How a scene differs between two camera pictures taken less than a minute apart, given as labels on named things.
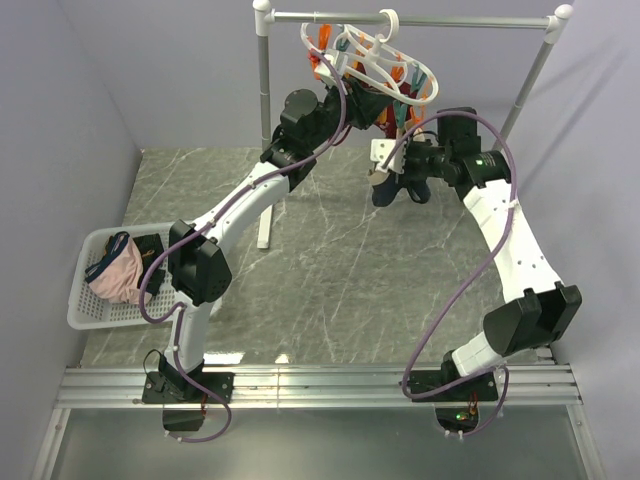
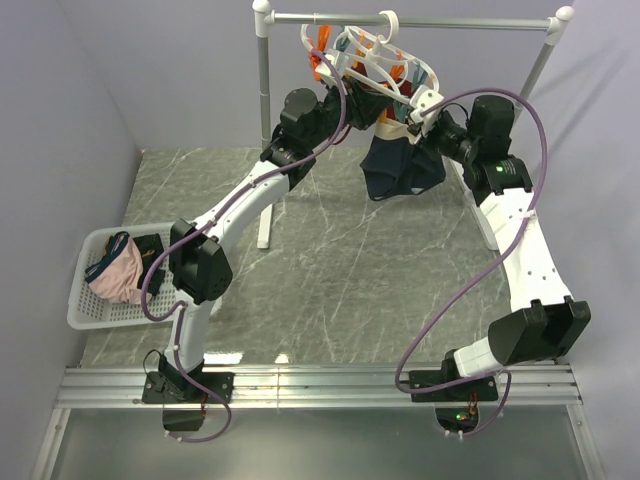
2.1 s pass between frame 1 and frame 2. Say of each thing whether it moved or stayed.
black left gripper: stayed
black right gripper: moved
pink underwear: stayed
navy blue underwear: moved
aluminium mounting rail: stayed
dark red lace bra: moved
